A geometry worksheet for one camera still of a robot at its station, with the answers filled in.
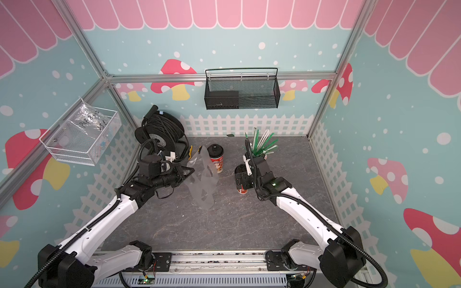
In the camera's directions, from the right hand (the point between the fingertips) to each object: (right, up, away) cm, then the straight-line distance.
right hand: (244, 174), depth 81 cm
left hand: (-21, +1, -4) cm, 22 cm away
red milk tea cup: (-1, +3, +2) cm, 4 cm away
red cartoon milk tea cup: (-14, +10, +10) cm, 20 cm away
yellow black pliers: (-32, +11, +32) cm, 46 cm away
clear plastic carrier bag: (-18, -3, +2) cm, 19 cm away
